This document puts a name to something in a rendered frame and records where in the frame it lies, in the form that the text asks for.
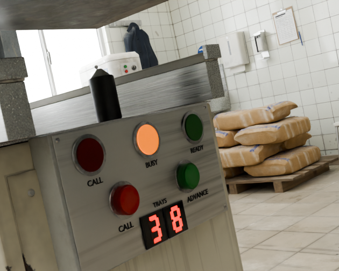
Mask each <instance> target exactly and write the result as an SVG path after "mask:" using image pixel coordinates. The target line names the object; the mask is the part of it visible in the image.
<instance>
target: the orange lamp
mask: <svg viewBox="0 0 339 271"><path fill-rule="evenodd" d="M137 141H138V145H139V148H140V149H141V150H142V152H143V153H145V154H148V155H150V154H153V153H154V152H155V151H156V150H157V148H158V144H159V138H158V134H157V132H156V130H155V129H154V128H153V127H152V126H151V125H143V126H142V127H141V128H140V129H139V131H138V134H137Z"/></svg>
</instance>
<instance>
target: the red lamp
mask: <svg viewBox="0 0 339 271"><path fill-rule="evenodd" d="M103 159H104V153H103V149H102V146H101V145H100V143H99V142H98V141H97V140H95V139H93V138H87V139H84V140H82V141H81V142H80V144H79V146H78V148H77V160H78V162H79V164H80V166H81V167H82V168H83V169H84V170H86V171H88V172H94V171H97V170H98V169H99V168H100V167H101V165H102V163H103Z"/></svg>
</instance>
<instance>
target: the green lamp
mask: <svg viewBox="0 0 339 271"><path fill-rule="evenodd" d="M185 128H186V132H187V135H188V136H189V138H190V139H192V140H194V141H197V140H199V139H200V138H201V136H202V132H203V126H202V122H201V120H200V118H199V117H198V116H197V115H195V114H190V115H189V116H188V117H187V119H186V122H185Z"/></svg>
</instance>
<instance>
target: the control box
mask: <svg viewBox="0 0 339 271"><path fill-rule="evenodd" d="M190 114H195V115H197V116H198V117H199V118H200V120H201V122H202V126H203V132H202V136H201V138H200V139H199V140H197V141H194V140H192V139H190V138H189V136H188V135H187V132H186V128H185V122H186V119H187V117H188V116H189V115H190ZM143 125H151V126H152V127H153V128H154V129H155V130H156V132H157V134H158V138H159V144H158V148H157V150H156V151H155V152H154V153H153V154H150V155H148V154H145V153H143V152H142V150H141V149H140V148H139V145H138V141H137V134H138V131H139V129H140V128H141V127H142V126H143ZM87 138H93V139H95V140H97V141H98V142H99V143H100V145H101V146H102V149H103V153H104V159H103V163H102V165H101V167H100V168H99V169H98V170H97V171H94V172H88V171H86V170H84V169H83V168H82V167H81V166H80V164H79V162H78V160H77V148H78V146H79V144H80V142H81V141H82V140H84V139H87ZM28 142H29V146H30V151H31V155H32V160H33V164H34V169H36V171H37V176H38V181H39V185H40V190H41V195H42V198H43V203H44V208H45V212H46V217H47V222H48V226H49V230H50V234H51V239H52V244H53V248H54V253H55V258H56V262H57V265H58V270H59V271H109V270H111V269H113V268H115V267H117V266H119V265H121V264H123V263H125V262H127V261H129V260H131V259H133V258H135V257H137V256H139V255H141V254H143V253H145V252H147V251H149V250H151V249H153V248H155V247H156V246H158V245H160V244H162V243H164V242H166V241H168V240H170V239H172V238H174V237H176V236H178V235H180V234H182V233H184V232H186V231H188V230H190V229H192V228H194V227H196V226H198V225H200V224H202V223H204V222H206V221H207V220H209V219H211V218H213V217H215V216H217V215H219V214H221V213H223V212H225V211H227V210H228V205H227V200H226V196H225V191H224V186H223V181H222V175H221V171H220V165H219V162H218V157H217V151H216V146H215V141H214V136H213V131H212V128H211V122H210V117H209V112H208V107H207V102H201V103H196V104H191V105H186V106H181V107H177V108H172V109H167V110H162V111H157V112H153V113H147V114H144V115H139V116H134V117H129V118H124V119H119V120H114V121H110V122H105V123H100V124H95V125H90V126H85V127H81V128H77V129H72V130H67V131H62V132H57V133H52V134H47V135H42V136H38V137H33V138H30V139H29V141H28ZM184 163H193V164H195V165H196V167H197V168H198V170H199V173H200V180H199V183H198V185H197V187H196V188H194V189H184V188H183V187H182V186H181V184H180V182H179V177H178V173H179V169H180V167H181V166H182V165H183V164H184ZM126 184H129V185H132V186H134V187H135V188H136V189H137V191H138V193H139V207H138V209H137V211H136V212H135V213H134V214H132V215H121V214H119V213H118V212H117V211H116V209H115V207H114V203H113V197H114V193H115V191H116V189H117V188H118V187H119V186H121V185H126ZM176 205H177V207H178V208H179V209H180V214H181V216H179V217H180V218H181V219H182V224H183V226H182V230H181V231H179V232H177V233H176V231H175V230H173V224H172V222H173V219H172V220H171V214H170V212H171V208H172V207H174V206H176ZM153 215H156V216H157V217H158V218H159V223H160V225H159V228H161V233H162V236H161V241H159V242H157V243H154V240H153V241H152V238H151V234H150V232H152V230H150V228H149V224H148V221H150V220H149V217H151V216H153Z"/></svg>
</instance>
